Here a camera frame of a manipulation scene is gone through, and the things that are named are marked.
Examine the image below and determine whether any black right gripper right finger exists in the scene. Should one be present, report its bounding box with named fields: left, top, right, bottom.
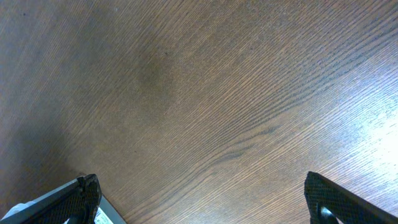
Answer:
left=304, top=172, right=397, bottom=224

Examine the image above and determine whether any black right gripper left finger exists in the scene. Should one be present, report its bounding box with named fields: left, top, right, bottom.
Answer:
left=23, top=174, right=102, bottom=223

